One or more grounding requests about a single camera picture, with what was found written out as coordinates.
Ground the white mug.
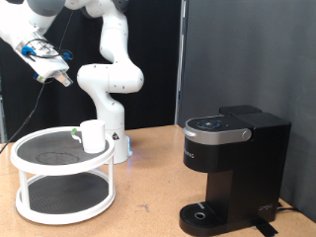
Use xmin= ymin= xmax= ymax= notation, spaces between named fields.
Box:
xmin=70 ymin=118 xmax=108 ymax=155

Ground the black power cord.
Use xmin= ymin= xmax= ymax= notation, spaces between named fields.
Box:
xmin=276 ymin=200 xmax=302 ymax=214

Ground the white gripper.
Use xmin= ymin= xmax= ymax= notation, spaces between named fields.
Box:
xmin=27 ymin=53 xmax=74 ymax=89

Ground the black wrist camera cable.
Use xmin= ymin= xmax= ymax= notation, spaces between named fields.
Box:
xmin=23 ymin=38 xmax=68 ymax=61

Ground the blue cable clip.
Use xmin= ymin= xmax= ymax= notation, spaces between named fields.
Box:
xmin=21 ymin=44 xmax=38 ymax=58
xmin=61 ymin=49 xmax=74 ymax=62

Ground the black hanging cable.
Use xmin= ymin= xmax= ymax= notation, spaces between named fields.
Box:
xmin=0 ymin=9 xmax=75 ymax=155

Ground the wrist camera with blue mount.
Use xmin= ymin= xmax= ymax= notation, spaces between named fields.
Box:
xmin=32 ymin=72 xmax=47 ymax=85

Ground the black Keurig coffee machine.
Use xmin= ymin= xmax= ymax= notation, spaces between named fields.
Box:
xmin=178 ymin=105 xmax=292 ymax=237

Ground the white two-tier turntable stand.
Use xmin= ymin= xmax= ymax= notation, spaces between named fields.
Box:
xmin=9 ymin=125 xmax=117 ymax=226

